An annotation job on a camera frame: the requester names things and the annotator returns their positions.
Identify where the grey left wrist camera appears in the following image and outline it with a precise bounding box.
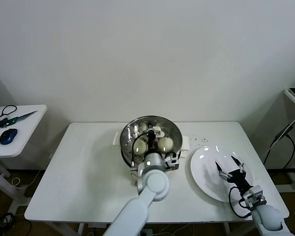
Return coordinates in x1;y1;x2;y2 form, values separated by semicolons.
163;151;180;171

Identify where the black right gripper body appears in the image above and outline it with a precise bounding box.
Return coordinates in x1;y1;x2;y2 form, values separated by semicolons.
227;169;254;195

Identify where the black looped cable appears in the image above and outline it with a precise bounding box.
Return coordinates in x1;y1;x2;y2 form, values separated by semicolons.
0;105;18;120

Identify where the black cable with adapter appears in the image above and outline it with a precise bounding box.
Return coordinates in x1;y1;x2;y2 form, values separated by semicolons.
262;124;295;170

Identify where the white round plate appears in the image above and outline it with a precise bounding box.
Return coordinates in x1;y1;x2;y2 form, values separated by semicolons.
189;146;253;203

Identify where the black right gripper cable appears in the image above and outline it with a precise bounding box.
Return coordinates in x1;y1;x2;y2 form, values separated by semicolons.
229;186;253;218

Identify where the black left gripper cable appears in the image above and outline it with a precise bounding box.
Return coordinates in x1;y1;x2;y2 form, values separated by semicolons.
131;132;149;168

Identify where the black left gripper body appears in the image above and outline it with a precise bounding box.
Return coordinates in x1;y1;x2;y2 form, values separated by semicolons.
147;131;158;152

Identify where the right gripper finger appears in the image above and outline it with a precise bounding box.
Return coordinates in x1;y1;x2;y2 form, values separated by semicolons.
230;155;245;174
215;161;229;179

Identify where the stainless steel steamer basket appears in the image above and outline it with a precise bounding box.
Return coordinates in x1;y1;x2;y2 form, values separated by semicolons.
112;117;190;172

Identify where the thin white floor cable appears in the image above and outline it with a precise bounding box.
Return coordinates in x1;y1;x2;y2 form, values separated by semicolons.
10;169;41;190
159;223;195;236

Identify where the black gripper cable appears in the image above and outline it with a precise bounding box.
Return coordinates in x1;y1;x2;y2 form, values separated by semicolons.
229;186;253;218
131;132;149;168

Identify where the blue computer mouse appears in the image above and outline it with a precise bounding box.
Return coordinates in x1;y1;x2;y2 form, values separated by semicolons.
0;128;18;146

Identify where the white equipment stand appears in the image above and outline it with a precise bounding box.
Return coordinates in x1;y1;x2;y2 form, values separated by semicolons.
284;88;295;111

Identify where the glass pot lid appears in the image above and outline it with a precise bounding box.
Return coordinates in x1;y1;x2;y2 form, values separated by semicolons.
119;115;184;170

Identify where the white side table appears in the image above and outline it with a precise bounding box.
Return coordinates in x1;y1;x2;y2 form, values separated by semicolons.
0;105;48;214

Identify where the black floor cable bundle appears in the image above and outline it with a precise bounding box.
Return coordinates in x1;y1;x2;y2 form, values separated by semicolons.
0;212;15;236

